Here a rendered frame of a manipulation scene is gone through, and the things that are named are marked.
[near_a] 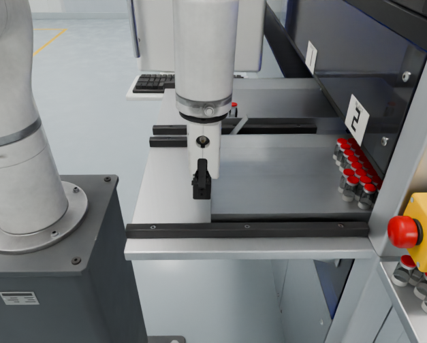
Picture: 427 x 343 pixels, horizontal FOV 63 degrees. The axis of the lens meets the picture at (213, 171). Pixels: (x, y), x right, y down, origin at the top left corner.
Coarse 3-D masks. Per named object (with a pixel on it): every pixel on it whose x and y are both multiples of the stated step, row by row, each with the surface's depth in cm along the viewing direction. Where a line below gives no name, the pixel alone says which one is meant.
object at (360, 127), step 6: (354, 102) 63; (348, 108) 66; (354, 108) 63; (360, 108) 60; (348, 114) 66; (354, 114) 63; (360, 114) 60; (366, 114) 58; (348, 120) 66; (354, 120) 63; (360, 120) 60; (366, 120) 58; (348, 126) 66; (354, 126) 63; (360, 126) 60; (354, 132) 63; (360, 132) 60; (360, 138) 60; (360, 144) 60
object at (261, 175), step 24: (240, 144) 80; (264, 144) 80; (288, 144) 80; (312, 144) 80; (240, 168) 74; (264, 168) 74; (288, 168) 74; (312, 168) 74; (336, 168) 74; (216, 192) 67; (240, 192) 67; (264, 192) 67; (288, 192) 67; (312, 192) 67; (336, 192) 67; (216, 216) 58; (240, 216) 58; (264, 216) 58; (288, 216) 58; (312, 216) 58; (336, 216) 59; (360, 216) 59
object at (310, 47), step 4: (312, 44) 88; (308, 48) 92; (312, 48) 88; (308, 52) 92; (316, 52) 85; (308, 56) 92; (312, 56) 88; (308, 60) 92; (312, 60) 88; (308, 64) 92; (312, 64) 88; (312, 68) 88; (312, 72) 88
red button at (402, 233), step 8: (400, 216) 43; (408, 216) 43; (392, 224) 43; (400, 224) 42; (408, 224) 42; (392, 232) 43; (400, 232) 42; (408, 232) 42; (416, 232) 42; (392, 240) 43; (400, 240) 42; (408, 240) 42; (416, 240) 42
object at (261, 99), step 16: (240, 80) 106; (256, 80) 106; (272, 80) 106; (288, 80) 106; (304, 80) 106; (240, 96) 103; (256, 96) 103; (272, 96) 103; (288, 96) 103; (304, 96) 103; (320, 96) 103; (240, 112) 95; (256, 112) 95; (272, 112) 95; (288, 112) 95; (304, 112) 95; (320, 112) 95; (320, 128) 87; (336, 128) 87
